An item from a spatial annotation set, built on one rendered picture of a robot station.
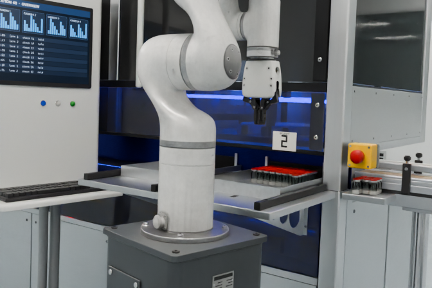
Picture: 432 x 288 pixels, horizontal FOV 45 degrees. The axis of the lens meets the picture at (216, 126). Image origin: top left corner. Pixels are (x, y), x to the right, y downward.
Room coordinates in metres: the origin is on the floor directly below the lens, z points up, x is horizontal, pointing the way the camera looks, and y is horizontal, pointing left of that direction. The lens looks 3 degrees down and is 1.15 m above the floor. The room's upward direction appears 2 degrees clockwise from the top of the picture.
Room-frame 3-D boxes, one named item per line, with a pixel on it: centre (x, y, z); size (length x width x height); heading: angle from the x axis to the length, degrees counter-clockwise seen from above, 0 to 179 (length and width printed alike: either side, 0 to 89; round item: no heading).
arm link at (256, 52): (1.39, -0.12, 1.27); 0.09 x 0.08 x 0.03; 55
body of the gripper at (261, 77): (1.39, -0.12, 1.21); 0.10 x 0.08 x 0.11; 55
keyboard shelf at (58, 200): (1.80, 0.58, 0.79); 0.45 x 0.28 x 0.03; 137
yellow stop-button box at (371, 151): (1.54, -0.44, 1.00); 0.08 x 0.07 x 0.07; 145
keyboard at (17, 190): (1.78, 0.55, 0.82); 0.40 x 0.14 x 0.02; 137
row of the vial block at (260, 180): (1.62, -0.19, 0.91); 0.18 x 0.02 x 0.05; 55
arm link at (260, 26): (1.40, -0.11, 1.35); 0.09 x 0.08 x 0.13; 58
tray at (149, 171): (1.78, 0.11, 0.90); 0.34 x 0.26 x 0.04; 145
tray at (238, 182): (1.59, -0.17, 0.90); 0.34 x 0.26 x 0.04; 145
